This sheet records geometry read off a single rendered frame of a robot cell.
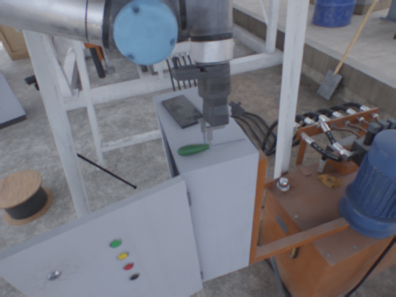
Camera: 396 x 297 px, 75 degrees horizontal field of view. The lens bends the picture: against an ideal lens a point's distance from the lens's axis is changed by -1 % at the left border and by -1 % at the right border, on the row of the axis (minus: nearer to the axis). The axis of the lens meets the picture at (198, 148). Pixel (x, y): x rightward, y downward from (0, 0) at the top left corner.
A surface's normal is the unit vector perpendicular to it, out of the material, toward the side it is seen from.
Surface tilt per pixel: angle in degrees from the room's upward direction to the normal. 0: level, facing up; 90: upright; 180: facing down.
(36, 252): 90
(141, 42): 92
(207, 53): 77
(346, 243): 0
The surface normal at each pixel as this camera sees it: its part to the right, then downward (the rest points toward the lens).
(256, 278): -0.08, -0.76
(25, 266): 0.46, 0.54
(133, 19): 0.20, 0.65
